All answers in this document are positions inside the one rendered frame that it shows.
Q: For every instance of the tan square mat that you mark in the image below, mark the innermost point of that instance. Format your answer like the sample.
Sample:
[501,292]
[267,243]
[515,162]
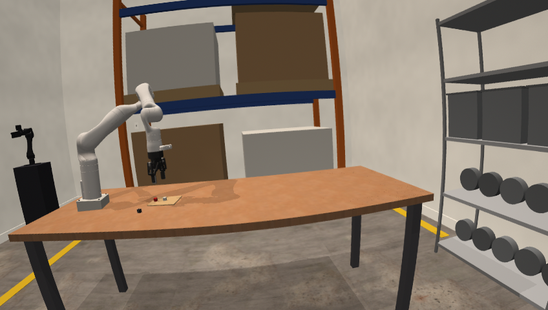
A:
[171,200]

